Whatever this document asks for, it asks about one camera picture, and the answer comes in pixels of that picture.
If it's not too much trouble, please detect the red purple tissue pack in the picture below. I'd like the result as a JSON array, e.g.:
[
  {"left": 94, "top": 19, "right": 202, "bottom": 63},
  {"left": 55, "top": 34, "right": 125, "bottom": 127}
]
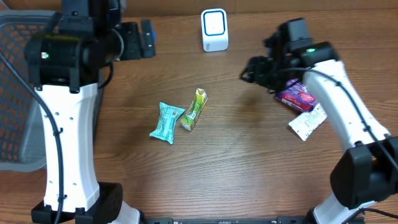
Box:
[{"left": 275, "top": 79, "right": 318, "bottom": 112}]

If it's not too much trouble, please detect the white cosmetic tube gold cap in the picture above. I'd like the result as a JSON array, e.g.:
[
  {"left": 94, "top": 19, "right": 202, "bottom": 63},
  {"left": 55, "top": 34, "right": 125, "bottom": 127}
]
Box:
[{"left": 289, "top": 104, "right": 327, "bottom": 141}]

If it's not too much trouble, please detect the teal snack packet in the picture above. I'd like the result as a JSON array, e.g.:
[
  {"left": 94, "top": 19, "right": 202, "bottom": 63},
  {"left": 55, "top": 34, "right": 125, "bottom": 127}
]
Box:
[{"left": 149, "top": 102, "right": 185, "bottom": 145}]

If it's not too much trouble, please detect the green juice carton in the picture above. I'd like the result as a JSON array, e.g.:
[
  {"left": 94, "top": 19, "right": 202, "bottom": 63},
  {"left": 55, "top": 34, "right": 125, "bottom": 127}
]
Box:
[{"left": 180, "top": 88, "right": 208, "bottom": 131}]

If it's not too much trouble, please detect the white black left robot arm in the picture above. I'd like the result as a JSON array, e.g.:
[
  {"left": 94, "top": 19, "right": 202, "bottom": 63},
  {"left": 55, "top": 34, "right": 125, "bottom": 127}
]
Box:
[{"left": 25, "top": 0, "right": 155, "bottom": 224}]

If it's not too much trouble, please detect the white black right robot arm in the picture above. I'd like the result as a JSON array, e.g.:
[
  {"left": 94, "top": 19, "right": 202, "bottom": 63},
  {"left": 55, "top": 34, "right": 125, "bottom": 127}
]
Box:
[{"left": 239, "top": 42, "right": 397, "bottom": 223}]

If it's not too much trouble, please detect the white barcode scanner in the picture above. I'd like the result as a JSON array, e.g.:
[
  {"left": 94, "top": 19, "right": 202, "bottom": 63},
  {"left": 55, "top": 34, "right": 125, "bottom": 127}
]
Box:
[{"left": 200, "top": 8, "right": 229, "bottom": 52}]

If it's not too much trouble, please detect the grey plastic lattice basket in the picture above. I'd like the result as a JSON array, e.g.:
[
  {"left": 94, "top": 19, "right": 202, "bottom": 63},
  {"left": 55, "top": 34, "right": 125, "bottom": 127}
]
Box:
[{"left": 1, "top": 10, "right": 54, "bottom": 172}]

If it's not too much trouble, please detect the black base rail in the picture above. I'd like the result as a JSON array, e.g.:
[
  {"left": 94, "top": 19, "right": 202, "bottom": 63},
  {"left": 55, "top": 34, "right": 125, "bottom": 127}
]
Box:
[{"left": 138, "top": 216, "right": 307, "bottom": 224}]

